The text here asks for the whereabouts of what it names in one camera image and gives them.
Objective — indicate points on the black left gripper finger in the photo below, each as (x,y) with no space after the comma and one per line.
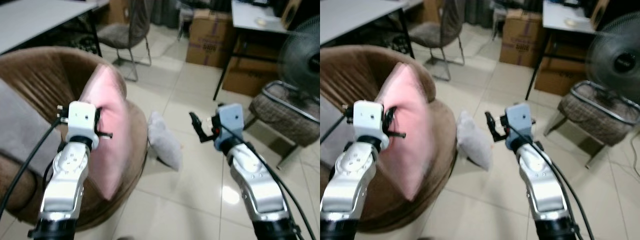
(397,134)
(106,135)

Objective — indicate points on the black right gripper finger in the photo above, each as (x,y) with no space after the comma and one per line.
(199,129)
(494,128)

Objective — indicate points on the pink pillow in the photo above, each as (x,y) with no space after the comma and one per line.
(112,150)
(410,150)

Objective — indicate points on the small grey pillow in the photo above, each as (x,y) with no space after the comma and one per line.
(167,145)
(477,145)

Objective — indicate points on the brown round sofa chair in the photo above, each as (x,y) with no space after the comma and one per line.
(45,70)
(360,70)

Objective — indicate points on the plain brown cardboard box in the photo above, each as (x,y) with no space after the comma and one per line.
(562,77)
(250,77)

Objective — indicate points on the woven seat chrome chair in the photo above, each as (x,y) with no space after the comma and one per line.
(595,115)
(285,117)

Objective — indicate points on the brown fabric metal-leg chair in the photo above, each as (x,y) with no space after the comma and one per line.
(122,35)
(437,35)

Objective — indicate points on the purple-print cardboard box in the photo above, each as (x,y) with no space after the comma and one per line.
(520,37)
(207,37)

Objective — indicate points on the black electric fan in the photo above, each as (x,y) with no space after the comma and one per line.
(617,60)
(302,60)

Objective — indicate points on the large white table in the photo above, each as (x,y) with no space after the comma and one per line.
(35,22)
(360,17)

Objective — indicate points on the small brown cardboard box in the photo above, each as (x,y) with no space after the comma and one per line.
(117,11)

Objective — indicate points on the grey curtain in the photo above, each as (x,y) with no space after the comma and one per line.
(480,10)
(167,10)

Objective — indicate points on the small cream round item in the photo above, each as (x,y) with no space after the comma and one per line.
(262,21)
(572,21)

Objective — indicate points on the small white desk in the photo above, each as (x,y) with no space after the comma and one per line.
(250,12)
(560,12)

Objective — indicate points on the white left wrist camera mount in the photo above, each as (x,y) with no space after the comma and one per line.
(369,120)
(82,120)

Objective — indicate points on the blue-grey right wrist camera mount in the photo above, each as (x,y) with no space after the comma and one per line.
(230,117)
(520,117)

